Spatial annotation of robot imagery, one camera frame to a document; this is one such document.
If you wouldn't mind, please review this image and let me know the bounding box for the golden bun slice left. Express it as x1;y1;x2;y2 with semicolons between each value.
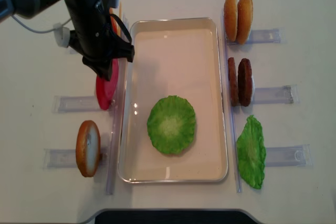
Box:
224;0;238;41

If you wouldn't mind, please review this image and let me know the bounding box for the clear lettuce holder strip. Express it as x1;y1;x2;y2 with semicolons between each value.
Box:
265;144;313;167

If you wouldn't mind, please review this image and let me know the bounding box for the red tomato slice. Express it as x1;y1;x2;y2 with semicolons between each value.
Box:
96;76;111;110
103;59;119;103

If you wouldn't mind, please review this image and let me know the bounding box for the golden bun slice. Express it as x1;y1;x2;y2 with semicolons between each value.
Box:
236;0;253;45
224;0;238;41

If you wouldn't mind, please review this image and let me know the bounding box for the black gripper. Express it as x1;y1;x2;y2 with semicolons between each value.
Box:
65;0;134;81

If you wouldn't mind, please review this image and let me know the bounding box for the orange cheese slice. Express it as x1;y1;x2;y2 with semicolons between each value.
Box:
109;8;119;35

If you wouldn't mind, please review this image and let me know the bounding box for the dark brown meat patty right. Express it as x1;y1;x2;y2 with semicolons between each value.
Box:
238;58;253;106

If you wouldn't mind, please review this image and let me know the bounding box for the clear tomato holder strip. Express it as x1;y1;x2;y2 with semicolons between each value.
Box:
51;95;103;113

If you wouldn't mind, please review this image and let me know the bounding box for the brown meat patty left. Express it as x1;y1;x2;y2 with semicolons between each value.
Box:
228;57;239;106

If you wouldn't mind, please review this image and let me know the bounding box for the top bun with white face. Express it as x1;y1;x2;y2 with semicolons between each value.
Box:
76;120;101;177

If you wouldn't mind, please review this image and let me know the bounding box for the green lettuce leaf standing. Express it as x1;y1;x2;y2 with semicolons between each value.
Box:
236;115;266;189

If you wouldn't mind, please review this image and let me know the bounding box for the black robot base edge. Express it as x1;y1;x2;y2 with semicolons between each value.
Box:
83;209;260;223

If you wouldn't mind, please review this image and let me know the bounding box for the white rectangular tray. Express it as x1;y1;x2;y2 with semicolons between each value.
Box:
118;18;228;184

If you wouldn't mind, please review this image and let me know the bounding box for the clear bun holder strip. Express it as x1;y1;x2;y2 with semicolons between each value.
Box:
226;27;286;45
43;147;109;169

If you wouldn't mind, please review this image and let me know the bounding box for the clear patty holder strip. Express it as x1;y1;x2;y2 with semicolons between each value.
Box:
251;85;300;104

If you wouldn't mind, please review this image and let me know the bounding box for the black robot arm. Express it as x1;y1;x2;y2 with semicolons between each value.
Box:
1;0;134;80

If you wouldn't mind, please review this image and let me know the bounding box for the green lettuce leaf on tray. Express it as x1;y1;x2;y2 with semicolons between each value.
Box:
146;95;196;155

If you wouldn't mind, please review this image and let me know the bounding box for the grey cable with white connector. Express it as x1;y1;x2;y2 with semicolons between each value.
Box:
10;14;73;49

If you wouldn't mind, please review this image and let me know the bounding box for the clear top bun holder strip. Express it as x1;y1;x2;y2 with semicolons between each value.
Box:
43;147;109;169

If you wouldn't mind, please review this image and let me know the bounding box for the golden bun slice right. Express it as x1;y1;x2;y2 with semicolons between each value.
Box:
236;0;253;45

